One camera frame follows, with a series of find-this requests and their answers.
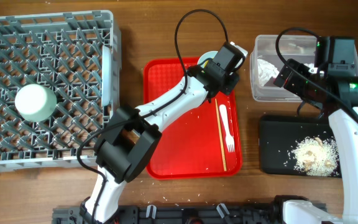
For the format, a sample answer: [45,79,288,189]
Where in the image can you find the leftover rice and food scraps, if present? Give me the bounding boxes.
[290,137,340,177]

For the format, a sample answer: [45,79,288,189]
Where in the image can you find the light blue round plate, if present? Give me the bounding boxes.
[101,46,112,106]

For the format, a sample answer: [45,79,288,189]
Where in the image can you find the light blue rice bowl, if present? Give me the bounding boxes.
[14,84,57,122]

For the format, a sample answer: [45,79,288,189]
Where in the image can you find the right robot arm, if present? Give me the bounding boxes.
[274,36,358,223]

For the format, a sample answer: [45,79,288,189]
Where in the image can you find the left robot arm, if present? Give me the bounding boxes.
[80,42,248,223]

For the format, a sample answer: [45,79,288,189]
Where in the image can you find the clear plastic waste bin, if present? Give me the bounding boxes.
[250,34,358,103]

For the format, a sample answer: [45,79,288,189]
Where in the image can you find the grey plastic dishwasher rack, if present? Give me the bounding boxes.
[0,10,122,172]

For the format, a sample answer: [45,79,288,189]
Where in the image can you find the light blue small bowl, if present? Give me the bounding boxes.
[197,50,217,66]

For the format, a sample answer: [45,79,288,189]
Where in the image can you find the wooden chopstick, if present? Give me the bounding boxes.
[214,98,227,172]

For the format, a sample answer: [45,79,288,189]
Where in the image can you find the crumpled white tissue left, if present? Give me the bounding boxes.
[257,59,279,86]

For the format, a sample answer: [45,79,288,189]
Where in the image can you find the black plastic tray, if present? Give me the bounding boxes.
[259,115,335,176]

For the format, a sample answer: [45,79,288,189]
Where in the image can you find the white plastic fork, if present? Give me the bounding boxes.
[219,105,235,152]

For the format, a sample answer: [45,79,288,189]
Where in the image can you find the red plastic serving tray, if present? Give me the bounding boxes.
[143,57,244,180]

